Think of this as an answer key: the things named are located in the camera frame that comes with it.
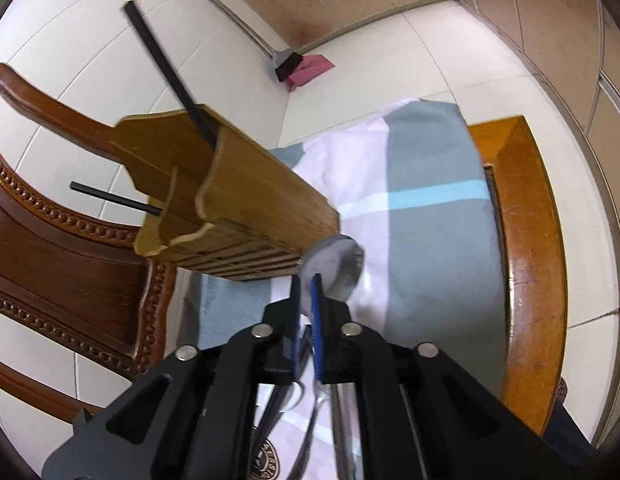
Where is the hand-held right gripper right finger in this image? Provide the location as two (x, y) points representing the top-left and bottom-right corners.
(311, 274), (596, 480)

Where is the grey white tablecloth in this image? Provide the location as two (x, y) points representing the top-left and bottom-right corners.
(182, 99), (508, 480)

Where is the person's dark clothing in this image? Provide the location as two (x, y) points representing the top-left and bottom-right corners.
(540, 377), (608, 468)

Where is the pink dustpan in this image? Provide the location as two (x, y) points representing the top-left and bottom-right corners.
(290, 54), (335, 92)

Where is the black broom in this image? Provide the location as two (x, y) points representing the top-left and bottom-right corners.
(187, 0), (305, 83)

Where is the bamboo utensil holder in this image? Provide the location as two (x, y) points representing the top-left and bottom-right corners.
(112, 104), (341, 283)

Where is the wooden table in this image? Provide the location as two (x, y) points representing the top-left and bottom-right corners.
(467, 115), (568, 438)

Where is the black chopstick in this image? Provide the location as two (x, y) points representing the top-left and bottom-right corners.
(70, 181), (165, 212)
(257, 385), (291, 441)
(123, 1), (218, 151)

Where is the metal spoon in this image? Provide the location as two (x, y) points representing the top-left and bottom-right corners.
(290, 234), (367, 478)
(277, 381), (305, 413)

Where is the wooden chair back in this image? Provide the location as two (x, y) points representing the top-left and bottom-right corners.
(0, 62), (178, 441)

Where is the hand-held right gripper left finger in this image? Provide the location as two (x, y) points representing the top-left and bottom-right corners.
(42, 275), (303, 480)

